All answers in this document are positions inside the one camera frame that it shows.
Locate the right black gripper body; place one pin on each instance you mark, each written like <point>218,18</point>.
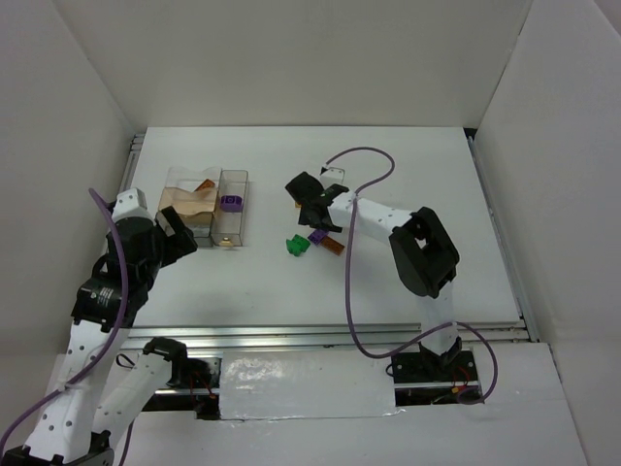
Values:
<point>312,205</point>

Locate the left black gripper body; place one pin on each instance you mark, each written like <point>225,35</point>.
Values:
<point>171,235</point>

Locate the purple lego brick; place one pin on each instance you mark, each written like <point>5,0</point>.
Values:
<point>317,236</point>

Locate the purple round lego piece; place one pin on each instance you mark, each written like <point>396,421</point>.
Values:
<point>231,203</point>

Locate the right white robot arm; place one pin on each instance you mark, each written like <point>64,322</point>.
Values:
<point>424,255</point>

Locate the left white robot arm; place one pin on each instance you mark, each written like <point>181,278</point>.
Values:
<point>80,425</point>

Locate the brown orange lego brick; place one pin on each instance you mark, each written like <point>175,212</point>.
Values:
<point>332,245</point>

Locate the green lego brick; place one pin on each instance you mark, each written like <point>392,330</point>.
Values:
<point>297,245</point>

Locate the clear wavy container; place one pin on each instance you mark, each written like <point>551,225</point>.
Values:
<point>187,180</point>

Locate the clear tall narrow container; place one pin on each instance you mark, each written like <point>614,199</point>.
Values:
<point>228,228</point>

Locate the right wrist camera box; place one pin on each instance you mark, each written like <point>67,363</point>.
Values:
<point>331,175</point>

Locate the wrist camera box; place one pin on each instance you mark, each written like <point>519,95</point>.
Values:
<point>331,175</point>
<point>130,203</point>

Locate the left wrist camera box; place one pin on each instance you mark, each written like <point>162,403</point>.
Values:
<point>130,203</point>

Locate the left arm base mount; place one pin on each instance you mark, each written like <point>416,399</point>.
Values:
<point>193,385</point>

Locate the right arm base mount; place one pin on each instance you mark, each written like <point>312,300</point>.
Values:
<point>417,382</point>

